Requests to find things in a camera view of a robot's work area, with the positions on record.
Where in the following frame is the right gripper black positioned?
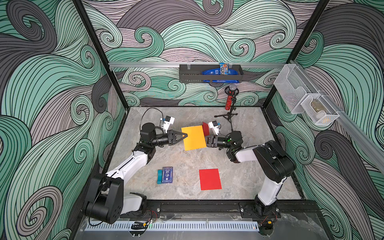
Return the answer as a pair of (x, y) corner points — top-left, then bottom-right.
(199, 134), (235, 150)

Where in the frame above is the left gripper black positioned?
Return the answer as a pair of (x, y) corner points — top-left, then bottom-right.
(149, 132), (186, 148)

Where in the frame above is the red square paper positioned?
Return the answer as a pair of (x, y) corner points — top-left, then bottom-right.
(202, 122), (210, 137)
(199, 169), (222, 191)

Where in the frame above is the orange square paper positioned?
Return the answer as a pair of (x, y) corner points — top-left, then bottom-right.
(182, 125), (207, 151)

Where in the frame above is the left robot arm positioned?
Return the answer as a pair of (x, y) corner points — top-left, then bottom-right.
(83, 123), (188, 224)

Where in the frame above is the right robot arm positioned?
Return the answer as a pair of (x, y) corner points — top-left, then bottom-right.
(205, 131), (297, 218)

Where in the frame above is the black mini tripod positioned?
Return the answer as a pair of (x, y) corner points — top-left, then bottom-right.
(214, 102), (238, 131)

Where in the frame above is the blue card box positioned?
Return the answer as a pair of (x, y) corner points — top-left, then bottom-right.
(162, 167), (173, 184)

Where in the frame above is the teal small block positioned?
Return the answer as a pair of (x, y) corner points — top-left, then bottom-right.
(157, 170), (163, 185)

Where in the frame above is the blue snack package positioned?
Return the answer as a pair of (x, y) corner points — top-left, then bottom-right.
(202, 63), (239, 75)

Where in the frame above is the clear plastic bin large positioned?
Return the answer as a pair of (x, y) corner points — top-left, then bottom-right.
(274, 64), (309, 114)

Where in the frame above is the clear plastic bin small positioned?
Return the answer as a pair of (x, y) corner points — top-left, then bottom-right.
(301, 94), (340, 127)

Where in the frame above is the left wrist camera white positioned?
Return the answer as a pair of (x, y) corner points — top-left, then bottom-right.
(161, 116), (175, 133)

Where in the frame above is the black wall shelf basket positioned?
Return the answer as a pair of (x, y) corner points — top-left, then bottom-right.
(179, 64), (244, 83)

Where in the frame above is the black front base frame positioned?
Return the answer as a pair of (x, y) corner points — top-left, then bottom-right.
(80, 199), (319, 219)

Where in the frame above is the aluminium rail back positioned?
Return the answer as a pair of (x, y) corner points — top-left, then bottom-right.
(109, 62), (285, 69)

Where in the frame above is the aluminium rail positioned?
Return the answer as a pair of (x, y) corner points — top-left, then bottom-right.
(109, 62), (285, 69)
(290, 60), (384, 174)

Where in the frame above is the white slotted cable duct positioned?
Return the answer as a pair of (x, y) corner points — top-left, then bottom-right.
(85, 221), (259, 232)

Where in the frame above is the aluminium rail right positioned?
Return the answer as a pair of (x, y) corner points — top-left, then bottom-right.
(290, 60), (384, 174)

